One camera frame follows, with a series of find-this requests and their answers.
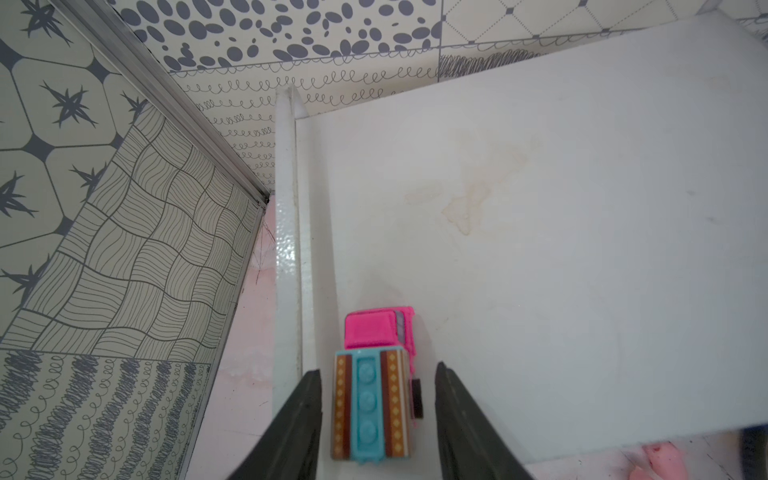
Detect white two-tier shelf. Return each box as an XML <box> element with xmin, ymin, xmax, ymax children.
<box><xmin>274</xmin><ymin>11</ymin><xmax>767</xmax><ymax>463</ymax></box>

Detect pink teal toy truck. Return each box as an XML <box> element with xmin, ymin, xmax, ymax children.
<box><xmin>330</xmin><ymin>306</ymin><xmax>424</xmax><ymax>464</ymax></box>

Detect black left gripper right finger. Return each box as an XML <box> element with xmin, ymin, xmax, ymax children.
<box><xmin>435</xmin><ymin>362</ymin><xmax>532</xmax><ymax>480</ymax></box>

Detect blue handled cutting pliers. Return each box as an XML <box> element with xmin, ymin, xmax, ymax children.
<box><xmin>740</xmin><ymin>425</ymin><xmax>767</xmax><ymax>480</ymax></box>

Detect pink rubber pig toy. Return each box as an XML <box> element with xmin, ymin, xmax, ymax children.
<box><xmin>628</xmin><ymin>442</ymin><xmax>689</xmax><ymax>480</ymax></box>

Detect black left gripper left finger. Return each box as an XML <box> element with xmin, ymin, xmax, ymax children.
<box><xmin>229</xmin><ymin>370</ymin><xmax>322</xmax><ymax>480</ymax></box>

